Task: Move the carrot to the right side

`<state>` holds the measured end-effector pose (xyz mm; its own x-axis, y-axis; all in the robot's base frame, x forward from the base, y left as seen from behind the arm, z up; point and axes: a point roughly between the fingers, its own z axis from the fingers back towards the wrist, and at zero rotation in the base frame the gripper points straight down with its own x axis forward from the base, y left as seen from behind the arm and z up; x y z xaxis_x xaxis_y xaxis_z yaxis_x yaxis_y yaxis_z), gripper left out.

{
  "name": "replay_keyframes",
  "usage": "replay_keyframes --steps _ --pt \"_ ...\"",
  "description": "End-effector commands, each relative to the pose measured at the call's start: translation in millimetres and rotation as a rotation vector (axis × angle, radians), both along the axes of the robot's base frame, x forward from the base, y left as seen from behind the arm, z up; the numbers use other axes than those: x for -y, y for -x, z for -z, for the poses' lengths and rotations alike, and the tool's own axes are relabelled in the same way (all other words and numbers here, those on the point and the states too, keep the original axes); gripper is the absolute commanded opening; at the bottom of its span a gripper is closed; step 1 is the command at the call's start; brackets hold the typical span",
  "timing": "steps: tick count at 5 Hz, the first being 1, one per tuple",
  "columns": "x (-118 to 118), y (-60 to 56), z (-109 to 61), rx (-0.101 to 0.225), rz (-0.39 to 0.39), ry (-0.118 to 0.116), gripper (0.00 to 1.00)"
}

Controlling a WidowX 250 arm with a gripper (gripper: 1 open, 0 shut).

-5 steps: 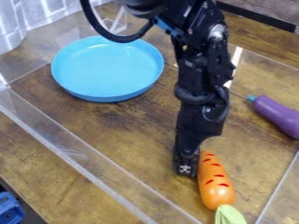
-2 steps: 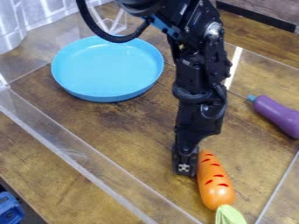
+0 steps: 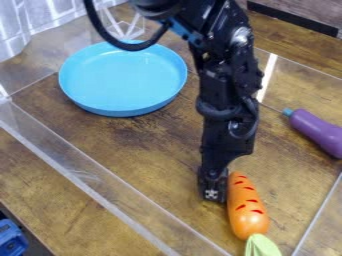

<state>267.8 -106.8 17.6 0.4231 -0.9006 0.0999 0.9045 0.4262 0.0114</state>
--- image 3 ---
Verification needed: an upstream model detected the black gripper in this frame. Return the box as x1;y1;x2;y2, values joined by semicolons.
196;99;259;203

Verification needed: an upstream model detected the orange toy carrot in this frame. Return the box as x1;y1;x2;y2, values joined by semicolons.
227;171;282;256

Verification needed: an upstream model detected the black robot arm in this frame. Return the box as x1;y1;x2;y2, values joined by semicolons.
129;0;263;203

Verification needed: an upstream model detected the purple toy eggplant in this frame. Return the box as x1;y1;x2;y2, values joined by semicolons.
282;108;342;159

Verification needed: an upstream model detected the blue plastic plate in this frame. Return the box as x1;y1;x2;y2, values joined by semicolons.
59;42;187;117

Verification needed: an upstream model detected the blue object at corner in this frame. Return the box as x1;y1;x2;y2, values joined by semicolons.
0;219;28;256

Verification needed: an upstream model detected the black bar in background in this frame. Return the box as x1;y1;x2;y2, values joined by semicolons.
247;0;339;38

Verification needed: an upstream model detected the white curtain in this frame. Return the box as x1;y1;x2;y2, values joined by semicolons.
0;0;125;63

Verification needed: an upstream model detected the clear acrylic enclosure wall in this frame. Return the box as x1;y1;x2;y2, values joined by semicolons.
0;85;231;256

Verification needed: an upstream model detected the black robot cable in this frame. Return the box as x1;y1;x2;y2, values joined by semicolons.
83;0;172;52

